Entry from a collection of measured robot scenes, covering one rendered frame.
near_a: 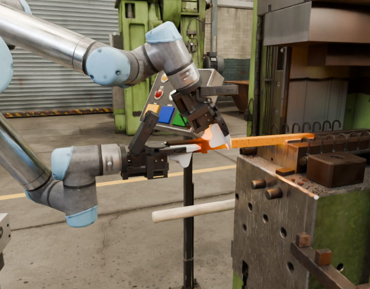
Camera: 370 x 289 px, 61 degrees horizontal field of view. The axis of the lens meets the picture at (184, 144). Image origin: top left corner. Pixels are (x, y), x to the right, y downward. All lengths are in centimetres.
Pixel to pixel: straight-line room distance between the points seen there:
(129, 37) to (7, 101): 412
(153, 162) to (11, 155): 32
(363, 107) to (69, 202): 110
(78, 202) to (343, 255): 68
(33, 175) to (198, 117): 42
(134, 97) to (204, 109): 494
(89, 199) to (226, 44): 938
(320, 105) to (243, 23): 913
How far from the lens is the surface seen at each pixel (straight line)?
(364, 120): 139
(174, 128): 128
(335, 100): 134
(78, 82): 865
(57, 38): 72
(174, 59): 75
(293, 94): 121
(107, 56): 64
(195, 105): 80
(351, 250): 96
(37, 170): 83
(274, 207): 94
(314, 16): 90
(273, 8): 102
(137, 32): 573
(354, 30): 99
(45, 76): 864
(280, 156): 98
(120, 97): 588
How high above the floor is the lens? 120
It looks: 14 degrees down
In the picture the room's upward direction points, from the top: straight up
